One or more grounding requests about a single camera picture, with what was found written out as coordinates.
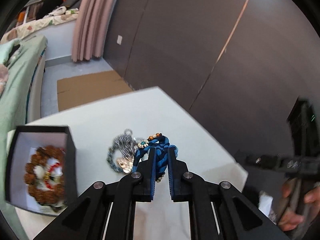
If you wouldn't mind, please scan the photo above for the silver grey chain necklace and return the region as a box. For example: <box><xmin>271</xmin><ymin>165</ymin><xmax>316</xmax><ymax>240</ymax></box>
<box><xmin>106</xmin><ymin>128</ymin><xmax>144</xmax><ymax>174</ymax></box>

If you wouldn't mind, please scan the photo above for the white fabric flower hair tie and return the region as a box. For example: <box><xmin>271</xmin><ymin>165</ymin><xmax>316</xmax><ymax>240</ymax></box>
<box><xmin>34</xmin><ymin>158</ymin><xmax>63</xmax><ymax>193</ymax></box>

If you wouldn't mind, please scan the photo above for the black jewelry box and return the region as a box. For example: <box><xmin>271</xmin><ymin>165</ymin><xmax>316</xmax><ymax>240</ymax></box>
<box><xmin>5</xmin><ymin>126</ymin><xmax>78</xmax><ymax>217</ymax></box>

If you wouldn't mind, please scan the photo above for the brown bead bracelet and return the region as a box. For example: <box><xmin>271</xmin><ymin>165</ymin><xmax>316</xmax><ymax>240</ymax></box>
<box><xmin>23</xmin><ymin>145</ymin><xmax>66</xmax><ymax>205</ymax></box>

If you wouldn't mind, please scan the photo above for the person's right hand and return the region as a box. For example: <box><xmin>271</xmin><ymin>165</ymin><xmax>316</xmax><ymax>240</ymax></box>
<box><xmin>278</xmin><ymin>180</ymin><xmax>319</xmax><ymax>231</ymax></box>

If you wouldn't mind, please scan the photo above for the cardboard sheet on floor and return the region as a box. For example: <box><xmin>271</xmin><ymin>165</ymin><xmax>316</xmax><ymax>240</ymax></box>
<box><xmin>57</xmin><ymin>70</ymin><xmax>132</xmax><ymax>112</ymax></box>

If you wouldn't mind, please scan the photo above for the green bed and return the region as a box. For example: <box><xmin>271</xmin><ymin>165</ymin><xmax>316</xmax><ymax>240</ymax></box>
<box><xmin>1</xmin><ymin>35</ymin><xmax>48</xmax><ymax>239</ymax></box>

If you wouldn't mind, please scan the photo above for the pink duck pattern blanket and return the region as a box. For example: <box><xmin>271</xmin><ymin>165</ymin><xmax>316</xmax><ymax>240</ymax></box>
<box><xmin>0</xmin><ymin>64</ymin><xmax>9</xmax><ymax>95</ymax></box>

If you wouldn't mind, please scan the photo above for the patterned window seat cushion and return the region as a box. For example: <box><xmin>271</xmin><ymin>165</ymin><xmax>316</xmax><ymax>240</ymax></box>
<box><xmin>1</xmin><ymin>6</ymin><xmax>79</xmax><ymax>44</ymax></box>

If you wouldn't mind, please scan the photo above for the light green quilt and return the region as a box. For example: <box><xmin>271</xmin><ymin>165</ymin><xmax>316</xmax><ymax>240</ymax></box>
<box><xmin>0</xmin><ymin>38</ymin><xmax>21</xmax><ymax>64</ymax></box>

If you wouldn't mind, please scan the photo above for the pink curtain right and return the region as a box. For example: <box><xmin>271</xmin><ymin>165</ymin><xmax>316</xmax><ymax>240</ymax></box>
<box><xmin>71</xmin><ymin>0</ymin><xmax>117</xmax><ymax>62</ymax></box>

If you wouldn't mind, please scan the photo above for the black bag on seat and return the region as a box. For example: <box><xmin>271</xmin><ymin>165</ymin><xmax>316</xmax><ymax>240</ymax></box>
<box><xmin>36</xmin><ymin>0</ymin><xmax>63</xmax><ymax>20</ymax></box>

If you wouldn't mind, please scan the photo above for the small multicolour bead bracelet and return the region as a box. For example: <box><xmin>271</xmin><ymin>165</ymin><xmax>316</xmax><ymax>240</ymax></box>
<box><xmin>137</xmin><ymin>132</ymin><xmax>163</xmax><ymax>149</ymax></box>

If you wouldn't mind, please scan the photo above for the dark wood wall panel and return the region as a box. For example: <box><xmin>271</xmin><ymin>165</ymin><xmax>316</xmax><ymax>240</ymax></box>
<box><xmin>102</xmin><ymin>0</ymin><xmax>320</xmax><ymax>181</ymax></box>

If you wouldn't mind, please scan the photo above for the white wall socket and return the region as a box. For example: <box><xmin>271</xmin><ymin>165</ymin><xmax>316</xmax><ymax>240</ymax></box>
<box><xmin>117</xmin><ymin>35</ymin><xmax>123</xmax><ymax>45</ymax></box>

